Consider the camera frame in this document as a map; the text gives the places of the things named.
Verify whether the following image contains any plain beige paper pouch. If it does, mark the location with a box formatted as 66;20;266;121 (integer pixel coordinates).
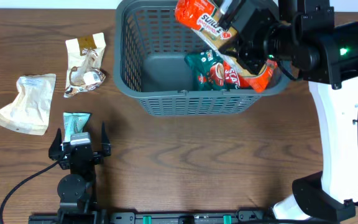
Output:
0;73;56;136

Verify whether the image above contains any orange spaghetti packet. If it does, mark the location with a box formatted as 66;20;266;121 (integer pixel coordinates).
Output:
175;0;277;93

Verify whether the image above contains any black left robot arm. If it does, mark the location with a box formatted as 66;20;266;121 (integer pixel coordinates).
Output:
48;125;111;224

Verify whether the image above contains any dark grey plastic basket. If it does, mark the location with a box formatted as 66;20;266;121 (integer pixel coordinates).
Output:
113;0;290;116

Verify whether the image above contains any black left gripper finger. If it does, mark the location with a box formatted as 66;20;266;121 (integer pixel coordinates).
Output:
101;123;111;157
48;128;63;161

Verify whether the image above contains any small teal sachet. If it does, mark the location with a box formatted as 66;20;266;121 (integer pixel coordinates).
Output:
63;112;91;142

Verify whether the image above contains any green instant coffee bag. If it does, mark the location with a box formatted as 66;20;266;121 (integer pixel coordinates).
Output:
185;50;250;91

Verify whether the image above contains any beige brown foil pouch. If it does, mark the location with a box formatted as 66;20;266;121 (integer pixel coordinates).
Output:
63;32;106;98

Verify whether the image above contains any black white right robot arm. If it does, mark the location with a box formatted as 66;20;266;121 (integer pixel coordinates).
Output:
218;0;358;223

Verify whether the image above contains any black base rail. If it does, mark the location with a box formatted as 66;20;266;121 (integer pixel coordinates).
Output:
28;210;265;224

